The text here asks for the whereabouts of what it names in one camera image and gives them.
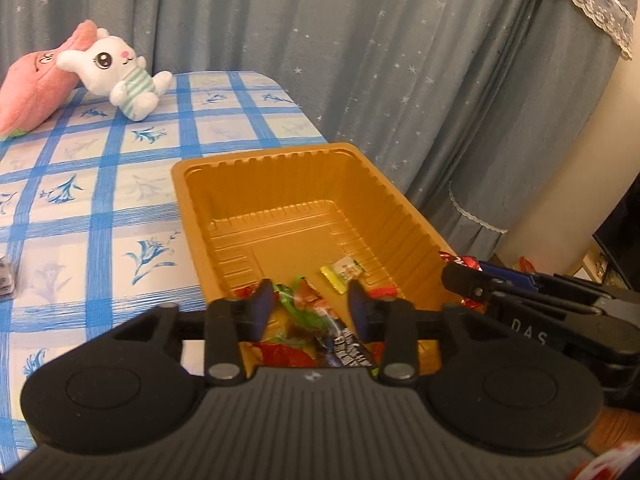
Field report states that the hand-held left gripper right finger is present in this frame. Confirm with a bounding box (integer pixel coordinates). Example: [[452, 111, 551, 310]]
[[347, 280, 503, 386]]

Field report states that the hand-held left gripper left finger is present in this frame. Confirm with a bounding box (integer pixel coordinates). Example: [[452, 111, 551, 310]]
[[112, 280, 276, 387]]

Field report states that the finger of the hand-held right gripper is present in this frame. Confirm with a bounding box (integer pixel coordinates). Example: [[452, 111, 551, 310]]
[[477, 259, 626, 297], [442, 261, 566, 322]]

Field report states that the green snack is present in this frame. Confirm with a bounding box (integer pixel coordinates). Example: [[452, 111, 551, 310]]
[[272, 275, 341, 328]]

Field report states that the orange plastic tray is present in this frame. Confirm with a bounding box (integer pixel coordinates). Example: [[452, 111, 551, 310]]
[[171, 143, 482, 377]]

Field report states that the clear packet of black snacks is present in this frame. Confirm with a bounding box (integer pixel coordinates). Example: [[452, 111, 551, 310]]
[[0, 256, 19, 297]]

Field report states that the yellow wrapped candy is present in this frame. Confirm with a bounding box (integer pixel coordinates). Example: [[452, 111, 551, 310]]
[[320, 266, 347, 294]]

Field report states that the green white wrapped candy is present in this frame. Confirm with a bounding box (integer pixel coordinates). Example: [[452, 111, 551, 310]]
[[334, 256, 363, 278]]

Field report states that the dark furniture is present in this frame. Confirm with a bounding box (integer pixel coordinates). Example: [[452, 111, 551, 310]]
[[592, 199, 640, 292]]

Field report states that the red white clothing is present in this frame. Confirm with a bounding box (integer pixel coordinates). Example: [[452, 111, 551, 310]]
[[570, 441, 640, 480]]

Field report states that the blue checked tablecloth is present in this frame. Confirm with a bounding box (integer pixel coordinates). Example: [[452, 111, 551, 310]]
[[0, 71, 329, 461]]

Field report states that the blue star print curtain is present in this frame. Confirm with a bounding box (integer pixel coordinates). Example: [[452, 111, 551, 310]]
[[0, 0, 623, 263]]

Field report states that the white rabbit plush toy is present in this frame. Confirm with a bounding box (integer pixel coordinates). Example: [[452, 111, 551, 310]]
[[56, 27, 175, 122]]

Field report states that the pink plush toy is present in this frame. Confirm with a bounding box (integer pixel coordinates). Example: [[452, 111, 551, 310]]
[[0, 20, 99, 137]]

